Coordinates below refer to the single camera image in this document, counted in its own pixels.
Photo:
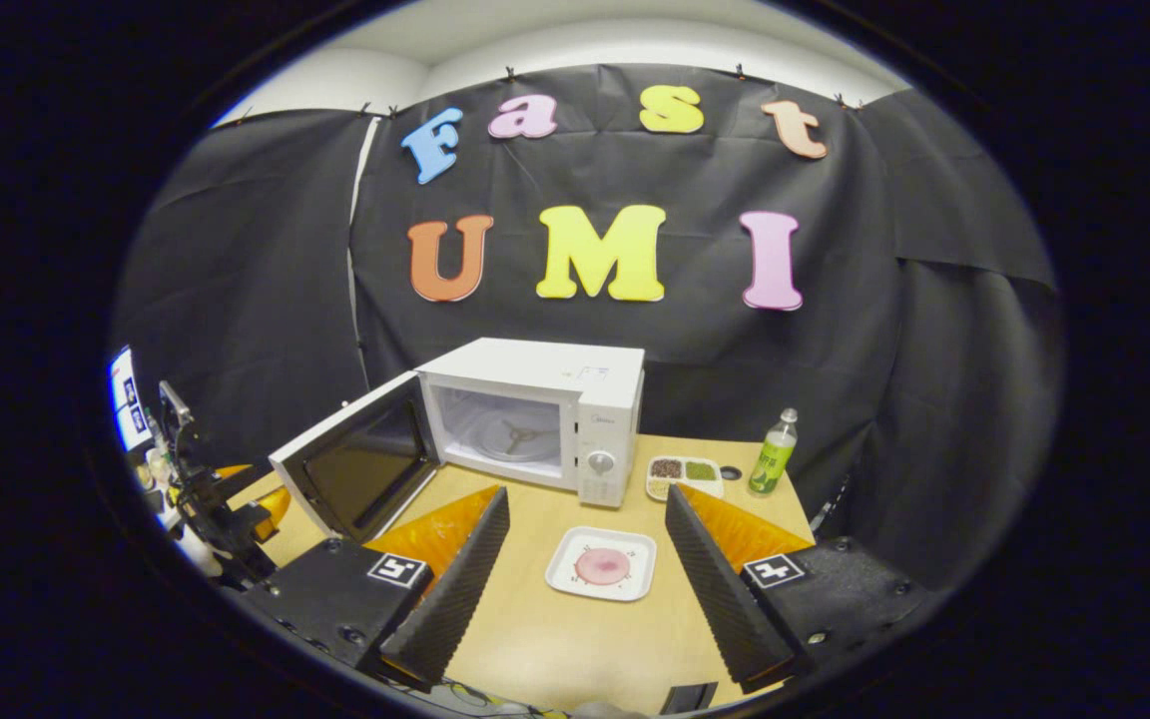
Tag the lit computer screen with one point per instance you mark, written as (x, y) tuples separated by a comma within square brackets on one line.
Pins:
[(128, 399)]

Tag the glass turntable tray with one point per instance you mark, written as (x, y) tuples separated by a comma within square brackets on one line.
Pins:
[(495, 446)]

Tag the green tea bottle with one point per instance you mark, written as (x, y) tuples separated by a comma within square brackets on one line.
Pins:
[(773, 459)]

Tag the white microwave oven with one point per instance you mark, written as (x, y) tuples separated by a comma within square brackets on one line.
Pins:
[(535, 369)]

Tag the pink round meat slice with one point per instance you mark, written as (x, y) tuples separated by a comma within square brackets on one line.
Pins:
[(603, 566)]

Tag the white divided dish with beans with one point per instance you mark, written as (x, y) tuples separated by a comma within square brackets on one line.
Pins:
[(670, 493)]

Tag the white square food plate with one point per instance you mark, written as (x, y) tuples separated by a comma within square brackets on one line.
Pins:
[(565, 581)]

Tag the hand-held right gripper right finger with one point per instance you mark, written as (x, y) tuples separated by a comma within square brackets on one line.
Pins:
[(725, 599)]

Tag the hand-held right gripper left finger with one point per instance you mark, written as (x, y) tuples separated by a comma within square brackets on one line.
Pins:
[(455, 599)]

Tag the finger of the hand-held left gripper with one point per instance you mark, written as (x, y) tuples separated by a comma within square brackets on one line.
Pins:
[(274, 507), (234, 471)]

